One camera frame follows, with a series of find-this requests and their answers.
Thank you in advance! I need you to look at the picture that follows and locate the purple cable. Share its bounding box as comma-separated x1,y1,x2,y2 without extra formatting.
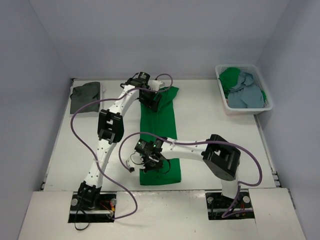
70,73,174,221
118,132,264,219

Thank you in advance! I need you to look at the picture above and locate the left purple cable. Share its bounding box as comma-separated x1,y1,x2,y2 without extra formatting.
70,73,174,221

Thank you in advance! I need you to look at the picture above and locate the grey t shirt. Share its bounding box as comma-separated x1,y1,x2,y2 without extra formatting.
69,81,102,115

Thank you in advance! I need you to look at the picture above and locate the light blue t shirt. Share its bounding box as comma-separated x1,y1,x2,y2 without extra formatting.
227,71,265,109

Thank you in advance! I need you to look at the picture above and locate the green t shirt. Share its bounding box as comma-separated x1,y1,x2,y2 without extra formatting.
139,86,182,186

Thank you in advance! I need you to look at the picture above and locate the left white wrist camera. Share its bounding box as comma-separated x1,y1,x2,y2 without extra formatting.
148,80,165,91

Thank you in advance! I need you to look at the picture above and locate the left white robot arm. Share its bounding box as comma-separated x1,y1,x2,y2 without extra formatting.
78,72,165,210

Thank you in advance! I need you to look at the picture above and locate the white laundry basket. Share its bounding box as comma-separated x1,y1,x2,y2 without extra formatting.
215,64,273,115

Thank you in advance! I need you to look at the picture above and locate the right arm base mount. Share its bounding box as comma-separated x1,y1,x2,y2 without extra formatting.
205,191,256,221

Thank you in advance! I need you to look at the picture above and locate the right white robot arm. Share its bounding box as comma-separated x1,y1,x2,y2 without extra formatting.
134,134,241,206

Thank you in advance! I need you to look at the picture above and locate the white t shirt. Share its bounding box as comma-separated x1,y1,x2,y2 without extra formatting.
100,85,106,95

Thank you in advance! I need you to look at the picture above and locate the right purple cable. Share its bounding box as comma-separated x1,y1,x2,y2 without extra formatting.
118,132,264,219

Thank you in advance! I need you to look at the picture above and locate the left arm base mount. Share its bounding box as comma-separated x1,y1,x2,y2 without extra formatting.
68,192,117,223

